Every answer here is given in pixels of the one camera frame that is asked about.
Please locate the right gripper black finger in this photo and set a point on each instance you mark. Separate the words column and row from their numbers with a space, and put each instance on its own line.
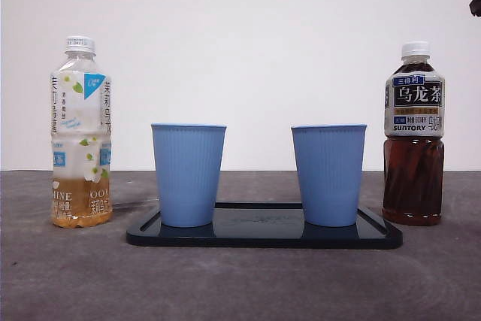
column 476, row 6

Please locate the dark oolong tea bottle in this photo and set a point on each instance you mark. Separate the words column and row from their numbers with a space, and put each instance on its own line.
column 413, row 182

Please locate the jasmine oolong tea bottle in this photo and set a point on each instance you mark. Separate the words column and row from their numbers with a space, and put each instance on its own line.
column 80, row 200

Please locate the blue ribbed plastic cup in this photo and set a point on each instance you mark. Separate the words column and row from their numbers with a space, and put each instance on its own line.
column 188, row 174
column 328, row 174

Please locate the dark blue flat tray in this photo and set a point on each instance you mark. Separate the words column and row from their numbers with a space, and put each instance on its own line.
column 259, row 236

